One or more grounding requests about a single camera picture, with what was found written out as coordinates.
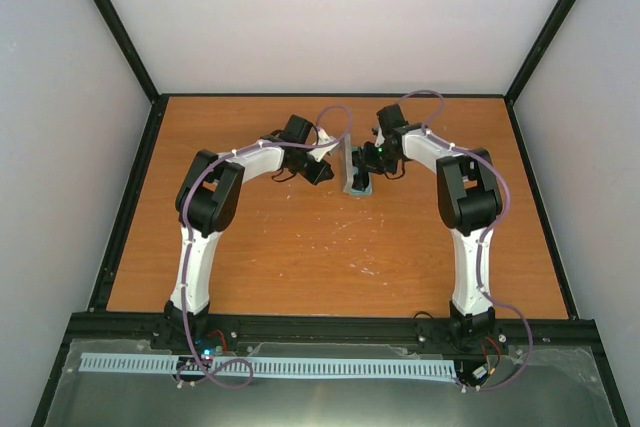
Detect grey glasses case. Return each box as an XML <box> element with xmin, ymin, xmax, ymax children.
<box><xmin>340</xmin><ymin>134</ymin><xmax>358</xmax><ymax>195</ymax></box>

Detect black sunglasses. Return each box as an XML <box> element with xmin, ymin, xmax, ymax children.
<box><xmin>351</xmin><ymin>170</ymin><xmax>372</xmax><ymax>190</ymax></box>

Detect light blue cleaning cloth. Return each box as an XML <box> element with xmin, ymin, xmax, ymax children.
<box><xmin>349</xmin><ymin>185</ymin><xmax>373</xmax><ymax>196</ymax></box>

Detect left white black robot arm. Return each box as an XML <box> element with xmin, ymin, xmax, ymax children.
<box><xmin>164</xmin><ymin>115</ymin><xmax>339</xmax><ymax>350</ymax></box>

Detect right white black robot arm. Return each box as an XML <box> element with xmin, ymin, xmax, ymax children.
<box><xmin>351</xmin><ymin>104</ymin><xmax>503</xmax><ymax>344</ymax></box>

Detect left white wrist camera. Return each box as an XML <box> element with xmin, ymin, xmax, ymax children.
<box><xmin>309</xmin><ymin>127</ymin><xmax>339</xmax><ymax>162</ymax></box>

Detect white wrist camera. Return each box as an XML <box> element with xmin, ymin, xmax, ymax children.
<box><xmin>372</xmin><ymin>125</ymin><xmax>385</xmax><ymax>149</ymax></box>
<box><xmin>309</xmin><ymin>127</ymin><xmax>339</xmax><ymax>162</ymax></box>

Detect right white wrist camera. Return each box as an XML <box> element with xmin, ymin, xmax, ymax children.
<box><xmin>372</xmin><ymin>125</ymin><xmax>385</xmax><ymax>149</ymax></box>

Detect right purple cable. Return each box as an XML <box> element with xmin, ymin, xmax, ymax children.
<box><xmin>399</xmin><ymin>90</ymin><xmax>534</xmax><ymax>394</ymax></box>

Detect light blue cable duct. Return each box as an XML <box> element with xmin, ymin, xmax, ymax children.
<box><xmin>78</xmin><ymin>353</ymin><xmax>456</xmax><ymax>382</ymax></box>

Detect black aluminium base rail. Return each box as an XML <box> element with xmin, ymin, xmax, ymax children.
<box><xmin>64</xmin><ymin>312</ymin><xmax>601</xmax><ymax>354</ymax></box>

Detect right black frame post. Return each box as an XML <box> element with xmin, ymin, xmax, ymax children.
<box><xmin>504</xmin><ymin>0</ymin><xmax>610</xmax><ymax>103</ymax></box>

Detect black frame post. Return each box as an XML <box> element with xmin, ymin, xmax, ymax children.
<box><xmin>63</xmin><ymin>0</ymin><xmax>162</xmax><ymax>104</ymax></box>
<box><xmin>504</xmin><ymin>0</ymin><xmax>610</xmax><ymax>103</ymax></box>

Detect left black frame post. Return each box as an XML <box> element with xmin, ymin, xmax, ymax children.
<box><xmin>63</xmin><ymin>0</ymin><xmax>162</xmax><ymax>104</ymax></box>

